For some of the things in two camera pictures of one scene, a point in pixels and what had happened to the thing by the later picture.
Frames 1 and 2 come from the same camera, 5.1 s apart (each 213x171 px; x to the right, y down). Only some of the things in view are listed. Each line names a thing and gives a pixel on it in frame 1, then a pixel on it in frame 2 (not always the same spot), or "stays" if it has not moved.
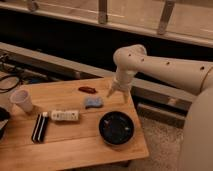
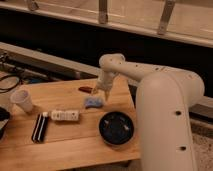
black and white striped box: (38, 134) stays
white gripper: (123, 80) to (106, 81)
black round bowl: (116, 127) stays
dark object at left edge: (4, 117) stays
